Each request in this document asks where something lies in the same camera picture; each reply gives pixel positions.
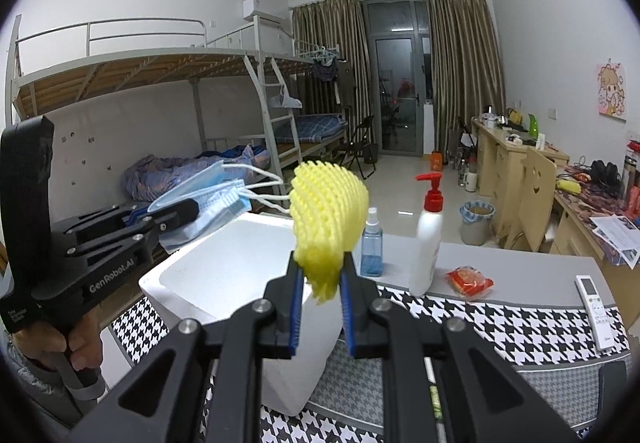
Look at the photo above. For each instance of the glass balcony door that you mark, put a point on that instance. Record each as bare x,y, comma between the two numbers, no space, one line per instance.
400,73

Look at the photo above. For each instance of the person's left hand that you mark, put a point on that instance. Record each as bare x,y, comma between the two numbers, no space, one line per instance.
82,343

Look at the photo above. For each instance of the hanging dark clothes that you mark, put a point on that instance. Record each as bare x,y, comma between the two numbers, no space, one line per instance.
330,70

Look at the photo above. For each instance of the black chair backrest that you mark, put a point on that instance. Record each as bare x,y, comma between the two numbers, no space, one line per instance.
612,393

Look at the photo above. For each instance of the printed paper sheets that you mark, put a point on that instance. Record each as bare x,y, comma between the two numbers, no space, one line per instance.
617,233

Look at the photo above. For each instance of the blue face mask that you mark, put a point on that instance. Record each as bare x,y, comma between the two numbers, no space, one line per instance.
215,195

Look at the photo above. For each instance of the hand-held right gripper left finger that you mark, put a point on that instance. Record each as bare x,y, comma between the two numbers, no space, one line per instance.
295,305

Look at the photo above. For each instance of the light wooden desk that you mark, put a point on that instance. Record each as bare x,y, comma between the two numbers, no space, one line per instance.
500,158

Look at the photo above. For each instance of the blue patterned quilt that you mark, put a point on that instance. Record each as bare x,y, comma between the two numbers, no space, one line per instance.
170,173

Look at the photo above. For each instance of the white remote control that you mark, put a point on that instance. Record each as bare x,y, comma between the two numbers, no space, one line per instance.
595,308

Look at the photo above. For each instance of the red snack packet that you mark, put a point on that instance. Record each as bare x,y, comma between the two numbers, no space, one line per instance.
470,280

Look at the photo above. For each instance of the white jug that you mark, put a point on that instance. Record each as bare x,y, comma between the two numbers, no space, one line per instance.
470,178

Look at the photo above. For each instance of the brown curtain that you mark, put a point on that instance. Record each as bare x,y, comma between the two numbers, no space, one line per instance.
325,33
460,63

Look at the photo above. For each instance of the green plastic item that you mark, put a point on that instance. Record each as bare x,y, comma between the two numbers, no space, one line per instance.
533,125

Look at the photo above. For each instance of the blue spray bottle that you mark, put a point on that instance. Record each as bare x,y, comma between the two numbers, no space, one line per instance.
371,253

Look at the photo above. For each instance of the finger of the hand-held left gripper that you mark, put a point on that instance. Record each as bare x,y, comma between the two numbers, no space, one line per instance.
131,213
175,215

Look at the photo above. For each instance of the white pump bottle red cap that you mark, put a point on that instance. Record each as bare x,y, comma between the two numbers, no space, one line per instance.
425,248

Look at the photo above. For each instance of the wooden desk with patterned cloth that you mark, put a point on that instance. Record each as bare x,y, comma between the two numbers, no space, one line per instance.
575,223

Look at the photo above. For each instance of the houndstooth table mat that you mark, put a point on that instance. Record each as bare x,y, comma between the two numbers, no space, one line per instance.
500,328

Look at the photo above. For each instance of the black headphones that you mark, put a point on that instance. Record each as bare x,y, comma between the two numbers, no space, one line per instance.
606,172

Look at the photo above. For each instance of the grey drinking bottle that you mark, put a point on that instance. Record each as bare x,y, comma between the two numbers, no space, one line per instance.
630,178

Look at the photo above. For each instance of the cartoon wall poster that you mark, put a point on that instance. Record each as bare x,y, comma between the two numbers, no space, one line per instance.
611,90

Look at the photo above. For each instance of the white foam box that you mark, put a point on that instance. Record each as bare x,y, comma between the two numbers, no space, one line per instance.
235,268

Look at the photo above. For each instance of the black folding chair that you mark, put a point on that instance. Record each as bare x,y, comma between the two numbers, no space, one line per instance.
360,143

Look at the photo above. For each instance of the white metal bunk bed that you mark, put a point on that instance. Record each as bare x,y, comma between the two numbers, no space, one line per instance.
125,68
300,58

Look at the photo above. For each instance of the white leaning panel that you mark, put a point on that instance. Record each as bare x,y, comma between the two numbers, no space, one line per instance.
428,130

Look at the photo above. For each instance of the white wall air conditioner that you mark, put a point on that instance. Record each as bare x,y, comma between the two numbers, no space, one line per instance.
272,20

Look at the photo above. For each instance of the yellow foam fruit net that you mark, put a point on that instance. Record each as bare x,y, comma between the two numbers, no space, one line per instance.
325,213

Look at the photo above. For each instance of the blue checked bedding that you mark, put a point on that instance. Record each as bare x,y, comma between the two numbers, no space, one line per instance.
315,125

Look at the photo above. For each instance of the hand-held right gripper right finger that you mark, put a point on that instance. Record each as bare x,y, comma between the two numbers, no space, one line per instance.
348,310

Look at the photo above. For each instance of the yellow item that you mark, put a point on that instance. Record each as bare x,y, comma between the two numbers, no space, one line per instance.
570,185

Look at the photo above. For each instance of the wooden smiley chair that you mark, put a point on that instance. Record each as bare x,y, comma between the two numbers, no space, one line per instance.
537,193

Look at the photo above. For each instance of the grey trash bin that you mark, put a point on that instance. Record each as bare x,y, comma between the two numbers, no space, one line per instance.
476,223

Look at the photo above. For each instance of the orange plastic jug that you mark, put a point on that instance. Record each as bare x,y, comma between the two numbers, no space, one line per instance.
437,162

